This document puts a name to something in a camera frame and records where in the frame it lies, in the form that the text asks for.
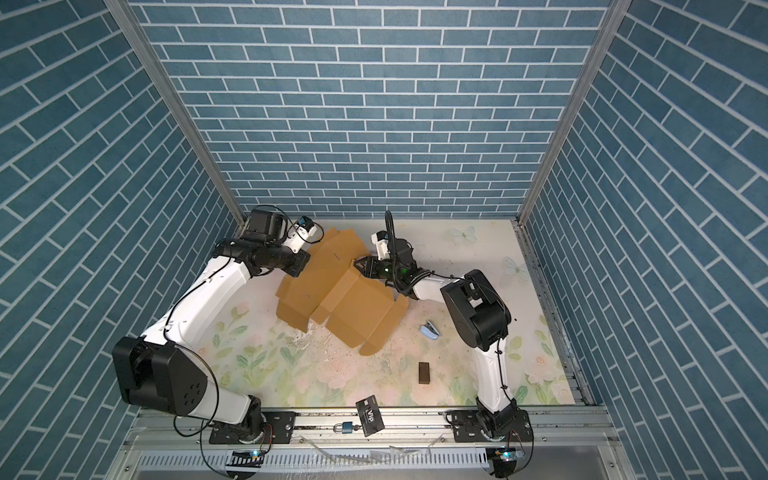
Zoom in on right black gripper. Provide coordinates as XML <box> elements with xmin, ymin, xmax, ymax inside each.
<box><xmin>353</xmin><ymin>256</ymin><xmax>403</xmax><ymax>284</ymax></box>

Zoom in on brown cardboard box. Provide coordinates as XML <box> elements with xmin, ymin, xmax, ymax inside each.
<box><xmin>276</xmin><ymin>228</ymin><xmax>410</xmax><ymax>356</ymax></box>

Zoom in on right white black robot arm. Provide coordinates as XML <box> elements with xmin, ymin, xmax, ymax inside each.
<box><xmin>354</xmin><ymin>231</ymin><xmax>518</xmax><ymax>438</ymax></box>

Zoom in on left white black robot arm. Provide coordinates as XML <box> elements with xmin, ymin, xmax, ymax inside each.
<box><xmin>112</xmin><ymin>205</ymin><xmax>324</xmax><ymax>436</ymax></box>

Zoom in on light blue stapler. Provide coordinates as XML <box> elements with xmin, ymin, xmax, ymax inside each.
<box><xmin>419</xmin><ymin>321</ymin><xmax>441</xmax><ymax>340</ymax></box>

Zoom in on small dark brown block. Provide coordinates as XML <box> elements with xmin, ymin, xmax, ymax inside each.
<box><xmin>418</xmin><ymin>362</ymin><xmax>431</xmax><ymax>385</ymax></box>

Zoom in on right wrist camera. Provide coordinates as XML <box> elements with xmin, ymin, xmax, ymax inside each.
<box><xmin>371</xmin><ymin>230</ymin><xmax>390</xmax><ymax>261</ymax></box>

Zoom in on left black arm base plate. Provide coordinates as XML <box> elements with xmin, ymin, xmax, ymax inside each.
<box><xmin>209</xmin><ymin>410</ymin><xmax>297</xmax><ymax>446</ymax></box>

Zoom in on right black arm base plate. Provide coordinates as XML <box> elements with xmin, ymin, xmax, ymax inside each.
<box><xmin>444</xmin><ymin>406</ymin><xmax>534</xmax><ymax>443</ymax></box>

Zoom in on white perforated cable duct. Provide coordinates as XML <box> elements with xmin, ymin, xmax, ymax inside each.
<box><xmin>134</xmin><ymin>449</ymin><xmax>490</xmax><ymax>472</ymax></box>

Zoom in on aluminium front rail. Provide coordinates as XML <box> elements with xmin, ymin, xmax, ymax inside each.
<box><xmin>124</xmin><ymin>405</ymin><xmax>621</xmax><ymax>450</ymax></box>

